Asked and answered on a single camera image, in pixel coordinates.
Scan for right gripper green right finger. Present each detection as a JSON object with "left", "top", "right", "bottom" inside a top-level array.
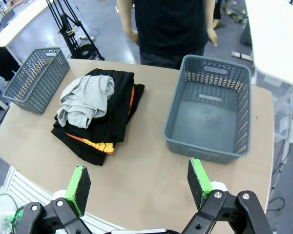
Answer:
[{"left": 183, "top": 158, "right": 275, "bottom": 234}]

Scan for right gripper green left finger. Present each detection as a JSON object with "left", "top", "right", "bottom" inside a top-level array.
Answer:
[{"left": 13, "top": 165, "right": 91, "bottom": 234}]

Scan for orange shirt with yellow print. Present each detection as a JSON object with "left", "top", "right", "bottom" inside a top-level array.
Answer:
[{"left": 65, "top": 86, "right": 135, "bottom": 156}]

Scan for grey T-shirt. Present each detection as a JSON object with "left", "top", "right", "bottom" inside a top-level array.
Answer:
[{"left": 56, "top": 75, "right": 115, "bottom": 129}]

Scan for black trousers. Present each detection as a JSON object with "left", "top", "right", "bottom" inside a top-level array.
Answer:
[{"left": 53, "top": 68, "right": 135, "bottom": 142}]

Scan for person's right forearm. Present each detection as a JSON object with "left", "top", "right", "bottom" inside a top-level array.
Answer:
[{"left": 117, "top": 0, "right": 135, "bottom": 32}]

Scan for person's left hand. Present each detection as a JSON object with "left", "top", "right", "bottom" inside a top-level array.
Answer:
[{"left": 207, "top": 27, "right": 218, "bottom": 47}]

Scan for person's right hand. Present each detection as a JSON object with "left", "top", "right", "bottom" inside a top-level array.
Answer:
[{"left": 125, "top": 29, "right": 140, "bottom": 46}]

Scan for black folded shorts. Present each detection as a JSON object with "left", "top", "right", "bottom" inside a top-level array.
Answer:
[{"left": 50, "top": 84, "right": 146, "bottom": 167}]

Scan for grey basket with label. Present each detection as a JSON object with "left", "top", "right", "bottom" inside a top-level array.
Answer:
[{"left": 163, "top": 55, "right": 252, "bottom": 164}]

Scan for grey basket without label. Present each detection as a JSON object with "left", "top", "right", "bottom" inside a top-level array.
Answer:
[{"left": 2, "top": 47, "right": 71, "bottom": 115}]

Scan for person in black T-shirt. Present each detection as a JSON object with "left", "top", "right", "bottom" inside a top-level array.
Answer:
[{"left": 131, "top": 0, "right": 215, "bottom": 71}]

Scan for long white side table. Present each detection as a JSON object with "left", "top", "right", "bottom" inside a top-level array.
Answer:
[{"left": 244, "top": 0, "right": 293, "bottom": 147}]

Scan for white table beside tripod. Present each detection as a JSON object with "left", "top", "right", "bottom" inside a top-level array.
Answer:
[{"left": 0, "top": 0, "right": 49, "bottom": 49}]

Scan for white slatted frame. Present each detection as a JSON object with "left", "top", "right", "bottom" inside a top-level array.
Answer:
[{"left": 0, "top": 165, "right": 127, "bottom": 231}]

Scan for black camera tripod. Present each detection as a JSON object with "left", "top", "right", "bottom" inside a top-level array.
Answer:
[{"left": 45, "top": 0, "right": 105, "bottom": 61}]

